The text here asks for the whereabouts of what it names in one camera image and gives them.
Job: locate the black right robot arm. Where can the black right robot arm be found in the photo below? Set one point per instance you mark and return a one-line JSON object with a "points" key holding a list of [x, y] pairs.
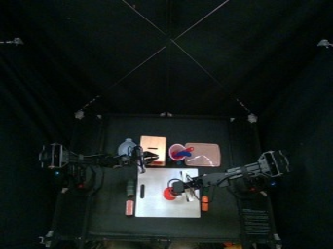
{"points": [[249, 169]]}

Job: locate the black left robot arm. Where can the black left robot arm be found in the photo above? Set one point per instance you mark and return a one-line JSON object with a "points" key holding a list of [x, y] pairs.
{"points": [[81, 159]]}

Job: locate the wooden drawer box red front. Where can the wooden drawer box red front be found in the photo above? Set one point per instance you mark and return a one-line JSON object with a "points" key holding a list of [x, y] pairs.
{"points": [[152, 144]]}

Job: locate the flat red dough disc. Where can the flat red dough disc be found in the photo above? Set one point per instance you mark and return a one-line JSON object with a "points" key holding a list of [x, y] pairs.
{"points": [[167, 194]]}

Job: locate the orange toy carrot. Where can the orange toy carrot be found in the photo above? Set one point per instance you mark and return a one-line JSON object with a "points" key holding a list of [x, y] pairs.
{"points": [[204, 203]]}

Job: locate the pink plastic cup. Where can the pink plastic cup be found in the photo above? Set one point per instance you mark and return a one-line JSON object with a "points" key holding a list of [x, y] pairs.
{"points": [[172, 156]]}

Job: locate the blue toy utensil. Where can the blue toy utensil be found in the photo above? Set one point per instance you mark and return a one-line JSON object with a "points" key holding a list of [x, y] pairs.
{"points": [[182, 153]]}

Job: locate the white cutting board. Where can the white cutting board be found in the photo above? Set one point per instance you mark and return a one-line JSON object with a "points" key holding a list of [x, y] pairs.
{"points": [[155, 204]]}

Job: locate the red toy utensil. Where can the red toy utensil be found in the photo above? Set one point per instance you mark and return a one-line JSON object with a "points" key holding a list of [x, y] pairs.
{"points": [[188, 149]]}

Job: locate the pink flat tray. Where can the pink flat tray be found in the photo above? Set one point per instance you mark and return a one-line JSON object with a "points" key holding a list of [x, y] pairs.
{"points": [[206, 154]]}

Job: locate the red toy block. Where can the red toy block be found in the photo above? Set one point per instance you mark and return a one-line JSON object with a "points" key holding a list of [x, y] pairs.
{"points": [[128, 207]]}

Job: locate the silver frame clamp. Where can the silver frame clamp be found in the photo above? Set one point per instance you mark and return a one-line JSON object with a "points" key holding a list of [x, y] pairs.
{"points": [[324, 43], [17, 41], [79, 113], [251, 118]]}

